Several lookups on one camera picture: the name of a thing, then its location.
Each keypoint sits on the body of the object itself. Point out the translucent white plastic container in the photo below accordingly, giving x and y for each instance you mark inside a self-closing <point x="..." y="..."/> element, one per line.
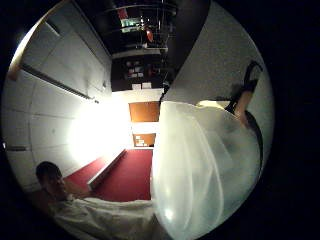
<point x="200" y="166"/>

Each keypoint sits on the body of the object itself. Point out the orange board with papers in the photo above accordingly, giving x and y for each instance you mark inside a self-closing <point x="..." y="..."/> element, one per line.
<point x="144" y="140"/>

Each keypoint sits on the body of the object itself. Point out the the person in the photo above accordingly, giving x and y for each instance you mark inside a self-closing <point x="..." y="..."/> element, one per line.
<point x="100" y="213"/>

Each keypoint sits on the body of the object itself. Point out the orange wooden wall panel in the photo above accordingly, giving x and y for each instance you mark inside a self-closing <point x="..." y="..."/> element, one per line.
<point x="144" y="111"/>

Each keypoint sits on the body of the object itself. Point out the long dark wall rail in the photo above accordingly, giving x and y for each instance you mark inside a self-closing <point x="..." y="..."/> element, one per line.
<point x="56" y="81"/>

